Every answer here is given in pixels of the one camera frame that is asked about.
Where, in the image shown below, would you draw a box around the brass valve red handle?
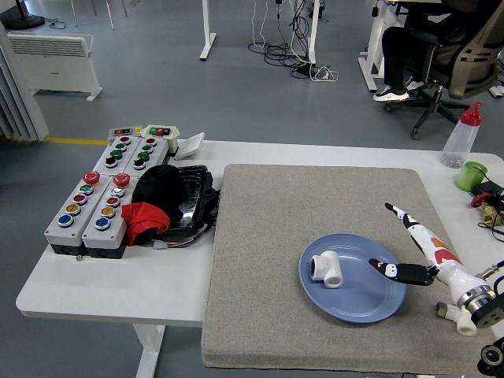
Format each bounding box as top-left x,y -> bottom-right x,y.
471,194 -> 504,228

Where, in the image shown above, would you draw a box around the black power adapter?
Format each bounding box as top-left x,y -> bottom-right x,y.
471,180 -> 504,197

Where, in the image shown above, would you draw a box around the white pipe tee metal thread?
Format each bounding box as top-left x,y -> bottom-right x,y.
435,301 -> 477,337

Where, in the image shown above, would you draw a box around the red cloth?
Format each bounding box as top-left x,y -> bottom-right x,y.
120,202 -> 171,246

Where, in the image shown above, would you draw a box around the black plastic tray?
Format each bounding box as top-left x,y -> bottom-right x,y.
157,164 -> 221,239

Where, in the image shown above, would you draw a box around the black fan base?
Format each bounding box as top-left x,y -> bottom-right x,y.
0,0 -> 46,31

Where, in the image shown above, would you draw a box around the blue plate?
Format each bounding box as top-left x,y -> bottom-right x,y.
298,232 -> 407,324

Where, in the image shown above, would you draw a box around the black floor cables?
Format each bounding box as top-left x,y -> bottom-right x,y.
246,0 -> 316,79

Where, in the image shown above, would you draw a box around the wire bundle white connector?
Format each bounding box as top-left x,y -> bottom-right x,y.
151,224 -> 216,251

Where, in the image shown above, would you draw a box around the person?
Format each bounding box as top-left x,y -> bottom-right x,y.
372,0 -> 504,103

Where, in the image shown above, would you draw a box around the cream switch box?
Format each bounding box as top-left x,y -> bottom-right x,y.
140,124 -> 180,158

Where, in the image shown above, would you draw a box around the white table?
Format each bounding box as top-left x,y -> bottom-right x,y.
15,139 -> 504,378

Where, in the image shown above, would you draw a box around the metal chair legs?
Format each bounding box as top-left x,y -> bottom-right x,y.
69,0 -> 128,31

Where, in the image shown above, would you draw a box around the black cloth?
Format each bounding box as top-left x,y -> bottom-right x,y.
131,164 -> 190,221

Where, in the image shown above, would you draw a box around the grey-brown mat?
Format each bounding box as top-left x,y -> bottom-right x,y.
200,163 -> 504,371

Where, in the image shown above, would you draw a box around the grey four-button control box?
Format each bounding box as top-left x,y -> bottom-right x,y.
92,135 -> 141,174
122,136 -> 169,174

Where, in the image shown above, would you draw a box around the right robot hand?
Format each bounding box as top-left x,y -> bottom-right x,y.
369,202 -> 487,303

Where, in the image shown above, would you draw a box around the grey five-button control box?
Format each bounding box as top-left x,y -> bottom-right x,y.
81,172 -> 141,260
43,172 -> 110,256

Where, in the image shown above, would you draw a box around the black office chair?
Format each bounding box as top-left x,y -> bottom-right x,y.
384,6 -> 504,141

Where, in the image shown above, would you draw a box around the white desk frame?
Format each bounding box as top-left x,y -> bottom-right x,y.
357,0 -> 406,94

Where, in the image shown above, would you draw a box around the white power strip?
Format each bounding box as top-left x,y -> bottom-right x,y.
309,65 -> 339,83

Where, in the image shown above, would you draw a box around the clear squeeze bottle red cap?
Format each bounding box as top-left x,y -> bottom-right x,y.
439,101 -> 483,169

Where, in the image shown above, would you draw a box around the white wall switch panel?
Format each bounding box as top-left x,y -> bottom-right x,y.
172,132 -> 206,161

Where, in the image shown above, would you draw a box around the plain white pipe tee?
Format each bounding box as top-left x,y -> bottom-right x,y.
309,250 -> 343,288

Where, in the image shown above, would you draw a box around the white desk leg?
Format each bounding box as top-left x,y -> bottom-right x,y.
198,0 -> 217,61
290,0 -> 320,66

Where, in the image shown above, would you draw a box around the white panel heater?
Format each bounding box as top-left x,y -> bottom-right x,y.
6,32 -> 103,103

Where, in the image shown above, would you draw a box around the green cup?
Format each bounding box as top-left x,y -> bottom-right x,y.
455,161 -> 488,193

